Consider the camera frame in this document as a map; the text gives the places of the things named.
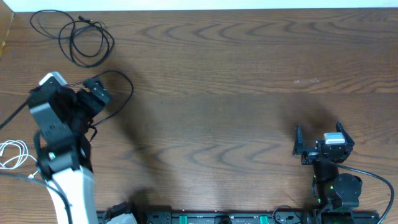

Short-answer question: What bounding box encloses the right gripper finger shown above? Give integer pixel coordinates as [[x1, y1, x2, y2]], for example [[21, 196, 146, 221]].
[[292, 124, 306, 155], [336, 121, 355, 146]]

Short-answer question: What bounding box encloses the white usb cable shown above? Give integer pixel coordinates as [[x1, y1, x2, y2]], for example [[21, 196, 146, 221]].
[[0, 139, 40, 180]]

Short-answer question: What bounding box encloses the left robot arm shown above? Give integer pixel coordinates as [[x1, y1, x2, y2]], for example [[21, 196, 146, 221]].
[[27, 77, 111, 223]]

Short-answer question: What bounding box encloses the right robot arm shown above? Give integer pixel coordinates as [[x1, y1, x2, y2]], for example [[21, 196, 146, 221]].
[[292, 122, 363, 223]]

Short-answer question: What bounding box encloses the clear tape piece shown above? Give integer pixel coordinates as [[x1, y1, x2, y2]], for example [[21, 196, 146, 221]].
[[294, 78, 320, 85]]

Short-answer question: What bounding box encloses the wooden board at edge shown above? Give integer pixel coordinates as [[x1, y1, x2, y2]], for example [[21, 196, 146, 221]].
[[0, 0, 14, 55]]

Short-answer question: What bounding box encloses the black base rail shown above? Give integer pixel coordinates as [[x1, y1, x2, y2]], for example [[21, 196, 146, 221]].
[[97, 202, 379, 224]]

